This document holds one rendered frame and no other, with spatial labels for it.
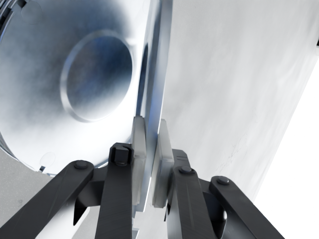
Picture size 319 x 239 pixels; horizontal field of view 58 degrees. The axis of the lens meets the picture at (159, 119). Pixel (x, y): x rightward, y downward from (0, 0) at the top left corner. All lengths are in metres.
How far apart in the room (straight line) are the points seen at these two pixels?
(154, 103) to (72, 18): 0.20
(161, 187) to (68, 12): 0.25
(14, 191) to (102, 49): 0.44
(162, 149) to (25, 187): 0.60
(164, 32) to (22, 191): 0.61
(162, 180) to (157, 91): 0.05
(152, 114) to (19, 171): 0.56
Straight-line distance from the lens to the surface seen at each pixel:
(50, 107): 0.37
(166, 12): 0.20
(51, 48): 0.35
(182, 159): 0.17
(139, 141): 0.17
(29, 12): 0.33
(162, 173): 0.15
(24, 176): 0.72
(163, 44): 0.18
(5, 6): 0.33
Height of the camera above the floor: 0.51
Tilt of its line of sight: 30 degrees down
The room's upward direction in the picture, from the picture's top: 114 degrees clockwise
